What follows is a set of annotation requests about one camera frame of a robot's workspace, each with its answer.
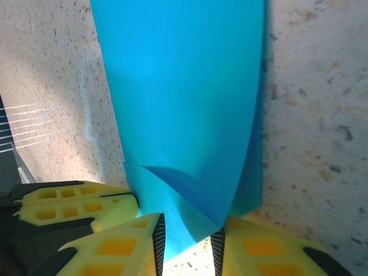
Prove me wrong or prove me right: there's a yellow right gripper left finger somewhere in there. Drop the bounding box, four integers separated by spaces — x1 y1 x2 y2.
28 212 167 276

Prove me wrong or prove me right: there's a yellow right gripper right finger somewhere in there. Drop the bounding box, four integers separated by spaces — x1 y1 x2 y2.
210 214 357 276

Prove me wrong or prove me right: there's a blue cloth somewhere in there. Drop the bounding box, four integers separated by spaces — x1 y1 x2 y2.
89 0 271 261

